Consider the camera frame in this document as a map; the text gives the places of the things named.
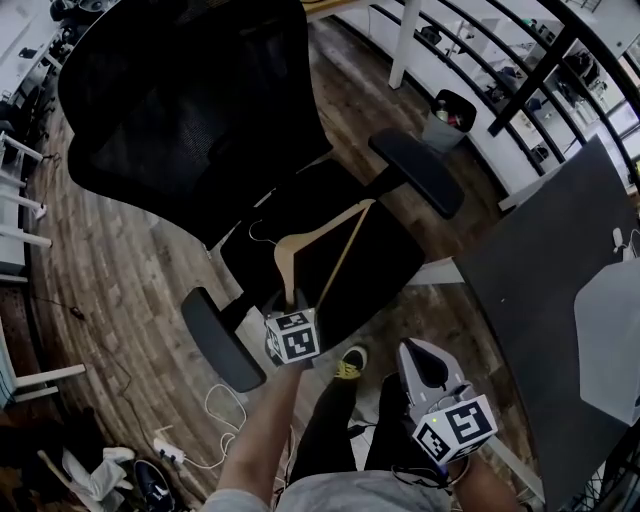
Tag person's grey shirt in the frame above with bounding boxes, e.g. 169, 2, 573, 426
199, 468, 454, 512

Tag black metal railing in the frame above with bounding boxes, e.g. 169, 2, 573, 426
439, 0, 640, 181

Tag person's black trouser legs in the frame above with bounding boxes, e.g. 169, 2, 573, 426
288, 368, 419, 484

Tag white table leg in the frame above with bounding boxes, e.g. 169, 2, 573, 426
388, 0, 420, 92

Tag white power cable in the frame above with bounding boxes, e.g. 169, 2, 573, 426
182, 382, 250, 470

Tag person's left forearm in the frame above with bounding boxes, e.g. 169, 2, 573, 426
199, 358, 315, 512

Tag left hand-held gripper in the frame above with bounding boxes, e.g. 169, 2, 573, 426
261, 288, 322, 367

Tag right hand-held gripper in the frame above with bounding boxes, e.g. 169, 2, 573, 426
397, 337, 499, 466

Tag white crumpled cloth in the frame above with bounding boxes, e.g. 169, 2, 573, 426
60, 446, 137, 504

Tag black shoe with yellow laces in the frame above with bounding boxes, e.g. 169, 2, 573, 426
333, 343, 371, 381

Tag grey plastic container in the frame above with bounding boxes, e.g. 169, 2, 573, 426
573, 258, 640, 427

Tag dark blue shoe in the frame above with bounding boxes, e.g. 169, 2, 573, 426
131, 459, 177, 510

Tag wooden clothes hanger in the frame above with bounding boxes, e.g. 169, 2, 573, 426
248, 198, 377, 315

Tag white desk frame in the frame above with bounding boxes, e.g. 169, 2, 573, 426
0, 130, 54, 281

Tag grey trash bin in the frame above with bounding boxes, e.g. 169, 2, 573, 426
421, 89, 479, 154

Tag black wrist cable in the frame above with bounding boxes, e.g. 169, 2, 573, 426
391, 452, 472, 497

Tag black mesh office chair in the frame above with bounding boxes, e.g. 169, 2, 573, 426
56, 0, 466, 394

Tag person's right forearm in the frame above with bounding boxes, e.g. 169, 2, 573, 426
442, 452, 529, 512

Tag white power strip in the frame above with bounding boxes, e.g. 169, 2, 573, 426
152, 437, 187, 467

